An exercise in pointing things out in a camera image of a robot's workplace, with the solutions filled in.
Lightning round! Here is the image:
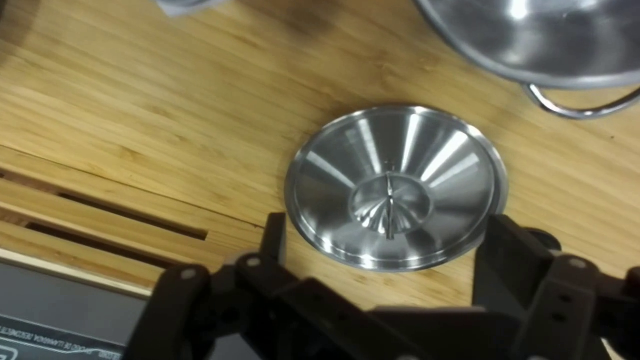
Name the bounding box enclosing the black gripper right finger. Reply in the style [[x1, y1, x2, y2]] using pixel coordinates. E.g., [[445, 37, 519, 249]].
[[469, 212, 640, 360]]

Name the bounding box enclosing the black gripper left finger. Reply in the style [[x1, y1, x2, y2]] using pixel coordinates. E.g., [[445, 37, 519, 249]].
[[122, 210, 319, 360]]

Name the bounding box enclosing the round steel pot lid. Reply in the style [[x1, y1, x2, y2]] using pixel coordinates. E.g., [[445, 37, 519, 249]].
[[284, 101, 511, 273]]

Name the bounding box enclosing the small steel pot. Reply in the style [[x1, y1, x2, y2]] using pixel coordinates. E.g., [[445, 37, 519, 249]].
[[415, 0, 640, 121]]

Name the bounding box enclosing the wooden slatted stand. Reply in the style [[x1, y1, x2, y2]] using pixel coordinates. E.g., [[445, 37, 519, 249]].
[[0, 141, 269, 298]]

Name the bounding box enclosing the grey toaster oven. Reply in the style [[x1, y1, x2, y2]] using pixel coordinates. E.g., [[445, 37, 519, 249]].
[[0, 255, 269, 360]]

